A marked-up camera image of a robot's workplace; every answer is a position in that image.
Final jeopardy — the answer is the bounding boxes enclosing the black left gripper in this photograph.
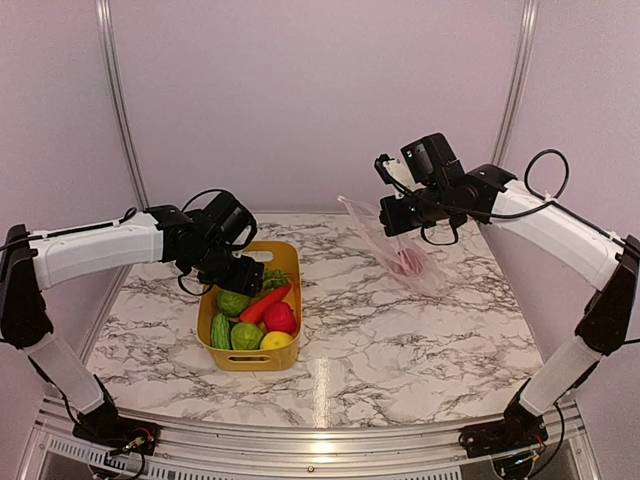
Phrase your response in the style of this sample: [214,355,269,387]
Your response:
[185,241,264,297]

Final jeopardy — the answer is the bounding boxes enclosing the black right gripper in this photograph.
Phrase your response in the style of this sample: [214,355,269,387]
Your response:
[379,183,451,237]

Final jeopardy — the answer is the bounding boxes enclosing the green toy cabbage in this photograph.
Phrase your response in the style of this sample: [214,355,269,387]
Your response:
[216,290,251,318]

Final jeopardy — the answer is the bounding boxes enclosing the clear zip top bag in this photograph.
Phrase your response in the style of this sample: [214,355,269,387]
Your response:
[337,195,447,297]

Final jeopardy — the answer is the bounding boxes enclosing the red toy apple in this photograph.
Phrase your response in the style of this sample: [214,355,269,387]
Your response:
[262,302,297,334]

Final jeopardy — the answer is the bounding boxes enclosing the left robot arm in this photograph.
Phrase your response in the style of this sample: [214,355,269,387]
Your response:
[1,193,264,445]

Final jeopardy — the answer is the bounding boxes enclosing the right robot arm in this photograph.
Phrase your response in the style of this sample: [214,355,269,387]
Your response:
[374,155,639,448]

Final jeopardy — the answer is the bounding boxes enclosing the green toy grapes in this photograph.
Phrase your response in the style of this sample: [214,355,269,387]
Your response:
[262,269,289,293]

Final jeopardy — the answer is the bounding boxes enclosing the orange toy carrot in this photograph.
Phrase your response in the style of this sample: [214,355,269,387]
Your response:
[239,284,292,325]

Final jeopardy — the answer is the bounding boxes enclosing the yellow plastic basket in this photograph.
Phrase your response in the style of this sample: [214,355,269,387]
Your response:
[197,241,303,372]

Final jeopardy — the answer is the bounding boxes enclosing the green toy bitter gourd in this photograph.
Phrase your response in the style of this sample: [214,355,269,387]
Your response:
[210,313,232,350]

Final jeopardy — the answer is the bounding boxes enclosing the yellow toy lemon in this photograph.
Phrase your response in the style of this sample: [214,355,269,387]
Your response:
[260,331,293,350]

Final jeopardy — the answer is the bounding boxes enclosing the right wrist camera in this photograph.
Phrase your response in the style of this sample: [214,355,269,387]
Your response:
[374,154,415,199]

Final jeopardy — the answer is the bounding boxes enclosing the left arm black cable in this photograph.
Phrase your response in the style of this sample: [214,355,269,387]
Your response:
[177,188,236,296]

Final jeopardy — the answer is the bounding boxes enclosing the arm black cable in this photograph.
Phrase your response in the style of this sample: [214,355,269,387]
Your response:
[177,188,236,296]
[419,148,571,246]

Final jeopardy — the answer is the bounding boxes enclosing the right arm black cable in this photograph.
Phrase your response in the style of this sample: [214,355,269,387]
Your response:
[419,148,571,246]

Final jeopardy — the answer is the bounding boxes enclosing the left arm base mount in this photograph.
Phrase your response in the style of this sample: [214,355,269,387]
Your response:
[73,399,161,456]

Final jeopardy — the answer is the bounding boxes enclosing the right aluminium frame post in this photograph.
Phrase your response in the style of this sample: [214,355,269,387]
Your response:
[491,0,539,167]

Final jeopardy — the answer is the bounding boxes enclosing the aluminium frame post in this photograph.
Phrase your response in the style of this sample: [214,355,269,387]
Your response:
[491,0,539,167]
[95,0,150,209]

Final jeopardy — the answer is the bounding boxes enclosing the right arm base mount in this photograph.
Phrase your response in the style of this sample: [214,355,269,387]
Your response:
[458,393,548,458]

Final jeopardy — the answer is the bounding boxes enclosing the aluminium table front rail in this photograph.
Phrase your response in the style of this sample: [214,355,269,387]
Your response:
[29,394,596,480]

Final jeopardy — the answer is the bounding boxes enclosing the left aluminium frame post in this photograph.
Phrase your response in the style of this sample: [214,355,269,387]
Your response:
[95,0,150,209]

